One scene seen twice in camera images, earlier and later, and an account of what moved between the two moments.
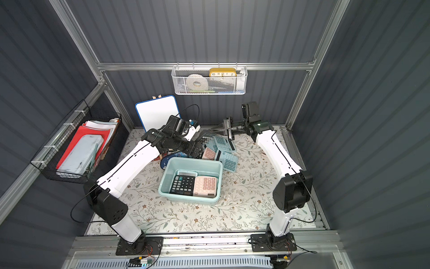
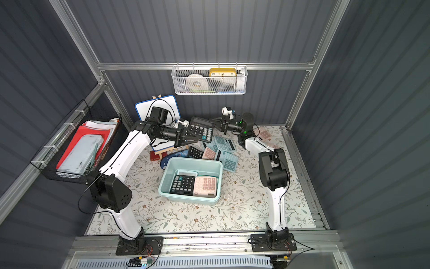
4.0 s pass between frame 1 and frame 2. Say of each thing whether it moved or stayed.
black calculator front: stayed
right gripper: moved
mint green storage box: stayed
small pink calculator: stayed
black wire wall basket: stayed
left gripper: moved
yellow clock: stayed
